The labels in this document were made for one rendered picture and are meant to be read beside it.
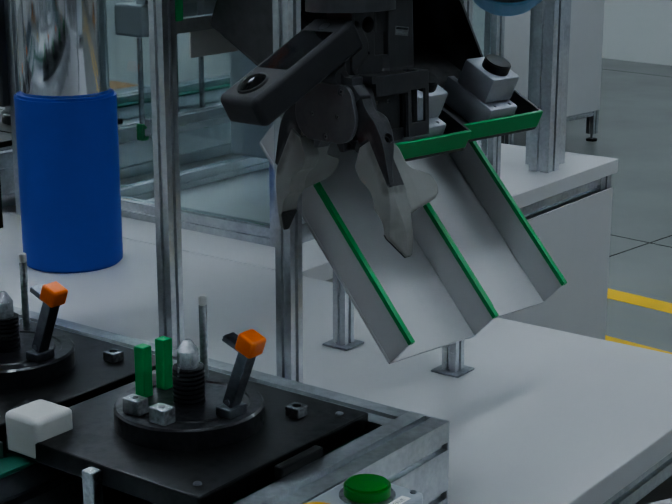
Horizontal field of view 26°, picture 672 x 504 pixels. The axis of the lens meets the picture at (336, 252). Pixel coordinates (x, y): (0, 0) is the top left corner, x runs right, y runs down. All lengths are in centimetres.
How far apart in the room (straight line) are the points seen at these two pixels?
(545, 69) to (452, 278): 144
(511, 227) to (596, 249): 146
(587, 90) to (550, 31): 492
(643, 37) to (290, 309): 972
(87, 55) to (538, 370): 85
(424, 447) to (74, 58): 105
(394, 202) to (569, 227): 191
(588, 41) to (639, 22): 337
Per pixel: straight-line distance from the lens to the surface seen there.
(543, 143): 298
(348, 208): 156
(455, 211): 168
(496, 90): 157
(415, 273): 155
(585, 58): 781
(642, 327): 485
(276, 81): 109
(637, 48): 1119
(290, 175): 120
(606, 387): 180
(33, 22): 223
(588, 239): 309
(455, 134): 149
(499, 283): 165
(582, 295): 311
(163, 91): 157
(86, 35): 223
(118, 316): 206
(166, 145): 158
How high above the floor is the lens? 148
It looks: 15 degrees down
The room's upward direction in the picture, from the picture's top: straight up
